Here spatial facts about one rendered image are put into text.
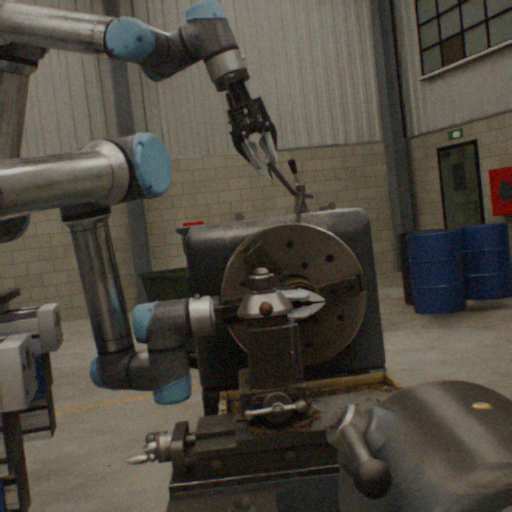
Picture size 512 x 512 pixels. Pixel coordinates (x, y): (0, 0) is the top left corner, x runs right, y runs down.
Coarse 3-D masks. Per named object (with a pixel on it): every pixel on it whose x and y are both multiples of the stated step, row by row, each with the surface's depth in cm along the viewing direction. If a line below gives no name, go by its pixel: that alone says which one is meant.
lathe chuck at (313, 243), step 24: (264, 240) 150; (288, 240) 151; (312, 240) 150; (336, 240) 150; (240, 264) 150; (288, 264) 150; (312, 264) 151; (336, 264) 151; (240, 288) 151; (336, 312) 151; (360, 312) 151; (240, 336) 151; (312, 336) 151; (336, 336) 151; (312, 360) 152
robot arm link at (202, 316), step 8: (208, 296) 133; (192, 304) 131; (200, 304) 131; (208, 304) 131; (192, 312) 130; (200, 312) 130; (208, 312) 130; (192, 320) 130; (200, 320) 130; (208, 320) 130; (192, 328) 130; (200, 328) 130; (208, 328) 131
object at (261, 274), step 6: (258, 270) 98; (264, 270) 98; (252, 276) 98; (258, 276) 97; (264, 276) 97; (270, 276) 98; (252, 282) 98; (258, 282) 97; (264, 282) 97; (270, 282) 97; (252, 288) 98; (258, 288) 97; (264, 288) 97; (270, 288) 97; (252, 294) 98; (258, 294) 97
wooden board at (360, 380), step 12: (384, 372) 147; (312, 384) 146; (324, 384) 146; (336, 384) 146; (348, 384) 146; (360, 384) 146; (372, 384) 146; (384, 384) 145; (396, 384) 136; (312, 396) 142; (228, 408) 140
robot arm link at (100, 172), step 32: (32, 160) 105; (64, 160) 110; (96, 160) 115; (128, 160) 119; (160, 160) 125; (0, 192) 98; (32, 192) 103; (64, 192) 108; (96, 192) 115; (128, 192) 120; (160, 192) 124
